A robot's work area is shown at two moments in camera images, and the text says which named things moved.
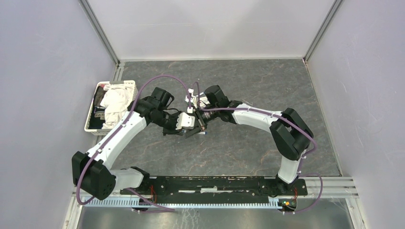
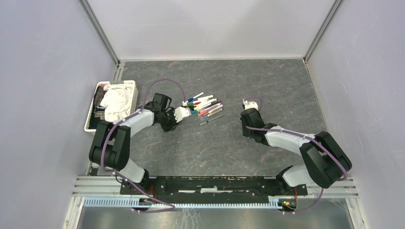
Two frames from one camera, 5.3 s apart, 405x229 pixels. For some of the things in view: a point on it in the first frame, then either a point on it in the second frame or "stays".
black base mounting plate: (215, 190) stays
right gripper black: (201, 121) → (245, 132)
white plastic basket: (96, 118) stays
